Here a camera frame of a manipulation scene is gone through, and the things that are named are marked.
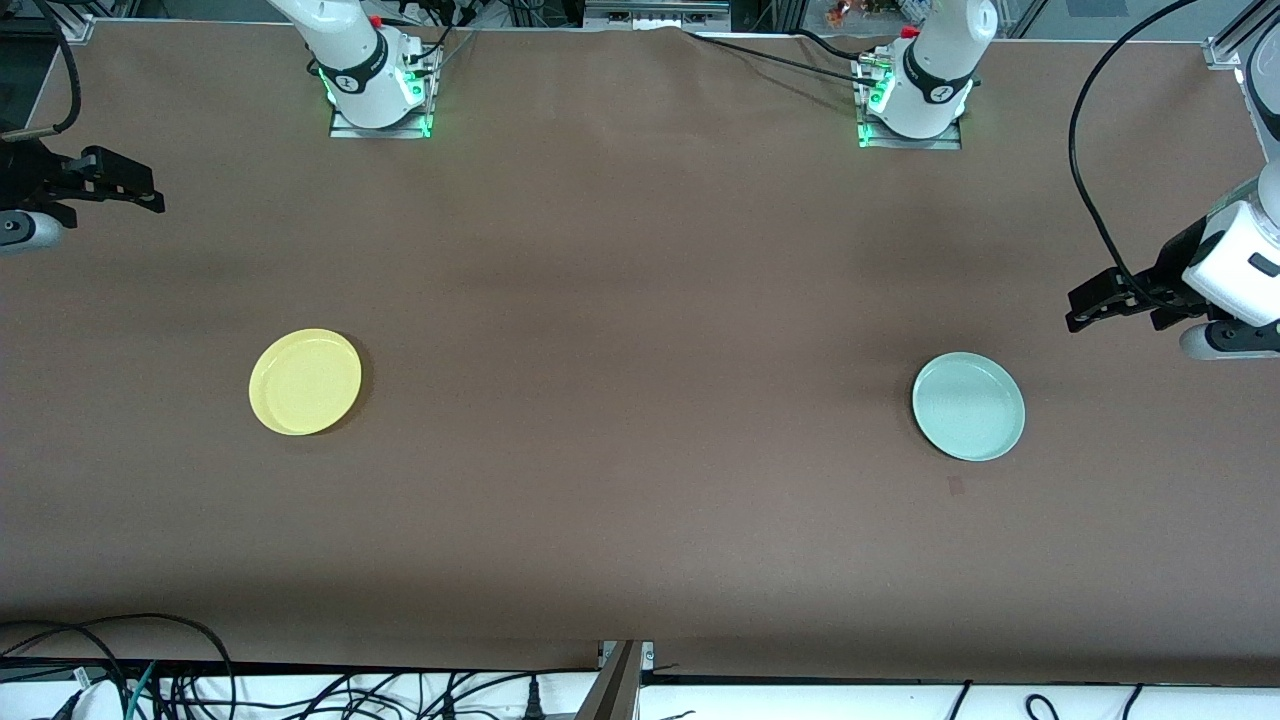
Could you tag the small metal corner bracket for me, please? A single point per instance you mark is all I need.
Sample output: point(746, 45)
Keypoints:
point(648, 655)

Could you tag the aluminium profile post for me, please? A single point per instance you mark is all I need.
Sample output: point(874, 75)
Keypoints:
point(615, 690)

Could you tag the pale green round plate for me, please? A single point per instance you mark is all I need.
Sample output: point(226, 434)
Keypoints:
point(968, 405)

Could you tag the black power plug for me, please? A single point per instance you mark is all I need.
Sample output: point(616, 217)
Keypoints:
point(535, 705)

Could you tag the small aluminium corner bracket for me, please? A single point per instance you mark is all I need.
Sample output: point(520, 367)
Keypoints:
point(75, 30)

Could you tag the brown table cover sheet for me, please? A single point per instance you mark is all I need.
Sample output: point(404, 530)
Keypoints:
point(640, 500)

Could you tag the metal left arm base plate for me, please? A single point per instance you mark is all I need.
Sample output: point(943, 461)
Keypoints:
point(940, 144)

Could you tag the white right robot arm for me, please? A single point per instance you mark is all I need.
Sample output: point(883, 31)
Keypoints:
point(350, 50)

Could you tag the aluminium corner rail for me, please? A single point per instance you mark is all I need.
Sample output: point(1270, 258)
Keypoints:
point(1222, 52)

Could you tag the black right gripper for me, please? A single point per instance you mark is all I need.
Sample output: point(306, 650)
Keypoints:
point(28, 172)

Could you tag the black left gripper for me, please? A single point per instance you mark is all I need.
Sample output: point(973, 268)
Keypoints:
point(1168, 270)

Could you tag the yellow round plate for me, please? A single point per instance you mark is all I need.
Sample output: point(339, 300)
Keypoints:
point(305, 382)

